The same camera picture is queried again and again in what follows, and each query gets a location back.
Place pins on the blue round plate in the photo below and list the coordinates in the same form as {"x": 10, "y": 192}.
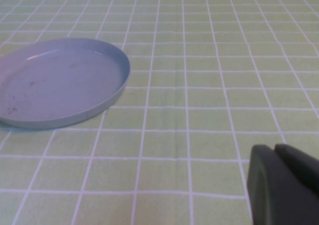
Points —
{"x": 62, "y": 85}

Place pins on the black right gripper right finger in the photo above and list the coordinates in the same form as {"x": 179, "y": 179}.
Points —
{"x": 301, "y": 167}

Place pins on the green checked tablecloth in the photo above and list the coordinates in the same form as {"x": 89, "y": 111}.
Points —
{"x": 199, "y": 85}

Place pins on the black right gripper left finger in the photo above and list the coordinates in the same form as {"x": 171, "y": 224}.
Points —
{"x": 274, "y": 192}

